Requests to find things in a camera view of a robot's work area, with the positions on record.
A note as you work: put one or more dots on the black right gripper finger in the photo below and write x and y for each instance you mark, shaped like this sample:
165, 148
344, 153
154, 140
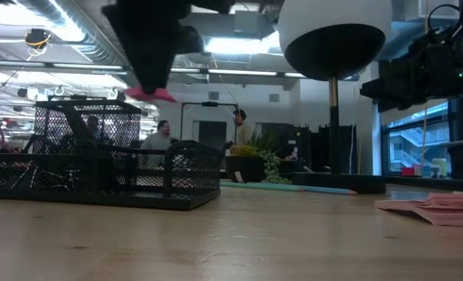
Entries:
397, 103
387, 86

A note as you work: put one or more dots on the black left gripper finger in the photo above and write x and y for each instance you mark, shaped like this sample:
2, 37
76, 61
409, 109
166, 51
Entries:
143, 62
160, 66

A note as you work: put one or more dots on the pink eraser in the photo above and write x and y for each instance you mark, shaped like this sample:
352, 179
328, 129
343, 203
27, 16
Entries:
166, 95

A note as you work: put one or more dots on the black marker pen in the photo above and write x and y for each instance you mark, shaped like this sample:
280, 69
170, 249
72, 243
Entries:
77, 125

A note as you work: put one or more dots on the light blue pen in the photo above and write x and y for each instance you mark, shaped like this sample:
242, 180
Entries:
328, 190

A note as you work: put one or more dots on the pink sticky note pad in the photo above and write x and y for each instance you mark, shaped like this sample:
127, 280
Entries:
442, 210

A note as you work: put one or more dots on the black binder clip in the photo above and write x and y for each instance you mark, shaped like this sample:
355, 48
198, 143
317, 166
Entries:
63, 180
24, 177

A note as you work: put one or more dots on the black mesh desk organizer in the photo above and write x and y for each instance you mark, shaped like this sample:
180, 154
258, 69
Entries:
98, 199

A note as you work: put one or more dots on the teal pen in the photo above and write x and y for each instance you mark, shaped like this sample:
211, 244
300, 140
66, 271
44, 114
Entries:
262, 186

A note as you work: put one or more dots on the white globe table lamp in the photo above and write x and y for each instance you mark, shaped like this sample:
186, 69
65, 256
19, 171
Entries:
332, 50

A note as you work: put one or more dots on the black partition cabinet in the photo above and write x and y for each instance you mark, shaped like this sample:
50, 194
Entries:
344, 148

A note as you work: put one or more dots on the red box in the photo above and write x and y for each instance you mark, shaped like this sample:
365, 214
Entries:
408, 171

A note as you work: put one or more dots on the person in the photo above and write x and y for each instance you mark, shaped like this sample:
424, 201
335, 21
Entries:
244, 129
159, 138
94, 129

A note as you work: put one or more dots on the pale green cup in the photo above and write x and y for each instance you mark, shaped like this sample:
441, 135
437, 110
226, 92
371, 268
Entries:
440, 168

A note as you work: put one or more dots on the potted succulent plant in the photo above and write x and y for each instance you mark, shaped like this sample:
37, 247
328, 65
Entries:
246, 168

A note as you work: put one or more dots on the black aluminium table frame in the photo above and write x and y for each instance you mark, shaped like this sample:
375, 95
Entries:
461, 129

